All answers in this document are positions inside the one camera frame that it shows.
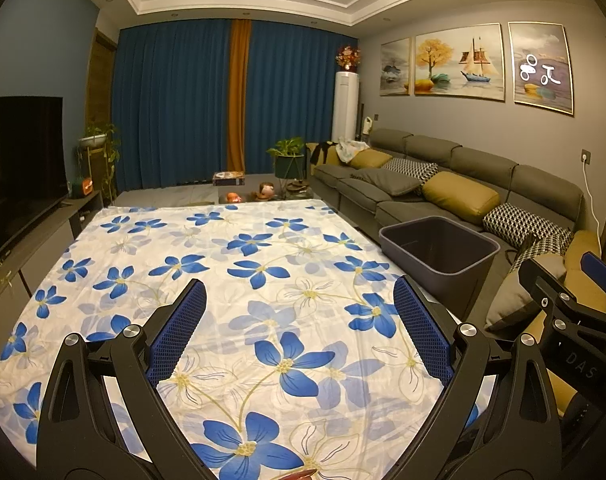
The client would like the grey sofa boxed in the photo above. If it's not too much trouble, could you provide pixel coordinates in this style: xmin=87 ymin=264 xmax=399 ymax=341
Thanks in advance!
xmin=310 ymin=128 xmax=606 ymax=413

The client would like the orange curtain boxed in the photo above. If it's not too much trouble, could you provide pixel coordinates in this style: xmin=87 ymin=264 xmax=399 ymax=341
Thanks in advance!
xmin=227 ymin=19 xmax=254 ymax=176

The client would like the mustard seat cushion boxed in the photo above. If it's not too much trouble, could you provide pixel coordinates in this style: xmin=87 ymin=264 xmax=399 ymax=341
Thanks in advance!
xmin=523 ymin=230 xmax=606 ymax=412

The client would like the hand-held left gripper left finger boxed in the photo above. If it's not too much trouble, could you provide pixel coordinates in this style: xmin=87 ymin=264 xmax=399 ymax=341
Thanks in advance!
xmin=36 ymin=278 xmax=207 ymax=480

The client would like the white standing air conditioner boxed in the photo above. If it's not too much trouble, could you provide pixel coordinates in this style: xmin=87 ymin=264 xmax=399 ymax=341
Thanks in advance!
xmin=332 ymin=72 xmax=360 ymax=142

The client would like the grey cushion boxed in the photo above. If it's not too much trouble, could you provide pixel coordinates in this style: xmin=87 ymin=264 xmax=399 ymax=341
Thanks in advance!
xmin=351 ymin=167 xmax=424 ymax=198
xmin=484 ymin=252 xmax=569 ymax=332

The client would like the white cloth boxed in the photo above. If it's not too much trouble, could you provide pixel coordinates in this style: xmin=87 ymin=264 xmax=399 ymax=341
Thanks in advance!
xmin=335 ymin=137 xmax=372 ymax=161

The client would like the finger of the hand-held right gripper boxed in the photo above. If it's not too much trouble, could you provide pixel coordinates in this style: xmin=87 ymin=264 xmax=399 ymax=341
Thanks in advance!
xmin=518 ymin=258 xmax=584 ymax=322
xmin=580 ymin=251 xmax=606 ymax=312

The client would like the sailboat and tree painting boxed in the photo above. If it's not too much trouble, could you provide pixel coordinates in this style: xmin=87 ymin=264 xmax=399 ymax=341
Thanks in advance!
xmin=414 ymin=23 xmax=506 ymax=103

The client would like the black television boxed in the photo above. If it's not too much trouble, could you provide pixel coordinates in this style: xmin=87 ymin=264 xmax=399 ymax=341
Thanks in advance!
xmin=0 ymin=96 xmax=65 ymax=267

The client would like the white cable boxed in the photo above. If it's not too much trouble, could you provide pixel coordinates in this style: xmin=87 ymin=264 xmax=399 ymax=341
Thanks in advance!
xmin=583 ymin=159 xmax=605 ymax=262

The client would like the white blue floral blanket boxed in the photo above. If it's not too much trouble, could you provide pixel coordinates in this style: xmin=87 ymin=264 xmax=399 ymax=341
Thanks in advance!
xmin=0 ymin=199 xmax=497 ymax=480

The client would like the purple abstract painting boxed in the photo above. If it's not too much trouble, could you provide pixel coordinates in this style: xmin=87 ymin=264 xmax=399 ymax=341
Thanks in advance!
xmin=508 ymin=22 xmax=575 ymax=115

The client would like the green plant dark pot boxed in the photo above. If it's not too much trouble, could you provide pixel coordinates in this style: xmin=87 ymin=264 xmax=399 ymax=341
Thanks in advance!
xmin=266 ymin=136 xmax=307 ymax=197

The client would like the black white patterned cushion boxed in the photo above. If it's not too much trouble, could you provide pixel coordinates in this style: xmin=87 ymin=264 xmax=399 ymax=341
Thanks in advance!
xmin=512 ymin=237 xmax=565 ymax=267
xmin=380 ymin=157 xmax=440 ymax=187
xmin=482 ymin=202 xmax=574 ymax=254

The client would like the flat printed box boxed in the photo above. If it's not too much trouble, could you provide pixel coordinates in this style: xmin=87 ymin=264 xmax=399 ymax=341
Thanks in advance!
xmin=212 ymin=171 xmax=247 ymax=189

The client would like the blue curtain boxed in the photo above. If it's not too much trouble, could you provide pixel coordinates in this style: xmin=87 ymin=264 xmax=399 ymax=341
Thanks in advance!
xmin=245 ymin=22 xmax=360 ymax=177
xmin=113 ymin=19 xmax=234 ymax=194

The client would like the black garment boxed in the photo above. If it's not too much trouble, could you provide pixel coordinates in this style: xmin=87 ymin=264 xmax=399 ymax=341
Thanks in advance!
xmin=310 ymin=141 xmax=339 ymax=165

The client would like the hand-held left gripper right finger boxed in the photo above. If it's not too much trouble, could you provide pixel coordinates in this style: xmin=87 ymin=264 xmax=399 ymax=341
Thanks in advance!
xmin=393 ymin=276 xmax=572 ymax=480

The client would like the artificial flower decoration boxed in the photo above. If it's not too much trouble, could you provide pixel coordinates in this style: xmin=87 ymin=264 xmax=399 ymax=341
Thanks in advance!
xmin=334 ymin=45 xmax=363 ymax=73

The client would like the grey television cabinet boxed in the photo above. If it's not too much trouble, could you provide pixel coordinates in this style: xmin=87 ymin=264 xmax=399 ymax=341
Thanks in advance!
xmin=0 ymin=192 xmax=107 ymax=333

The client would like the trailing plant on stand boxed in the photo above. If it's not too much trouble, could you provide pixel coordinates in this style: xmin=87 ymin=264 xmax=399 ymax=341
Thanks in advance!
xmin=74 ymin=121 xmax=122 ymax=202

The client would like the grey plastic bin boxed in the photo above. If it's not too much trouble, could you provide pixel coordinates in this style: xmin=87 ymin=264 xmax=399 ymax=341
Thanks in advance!
xmin=379 ymin=216 xmax=501 ymax=302

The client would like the grey landscape painting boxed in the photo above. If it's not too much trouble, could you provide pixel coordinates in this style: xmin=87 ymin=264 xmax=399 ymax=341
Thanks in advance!
xmin=379 ymin=37 xmax=414 ymax=98

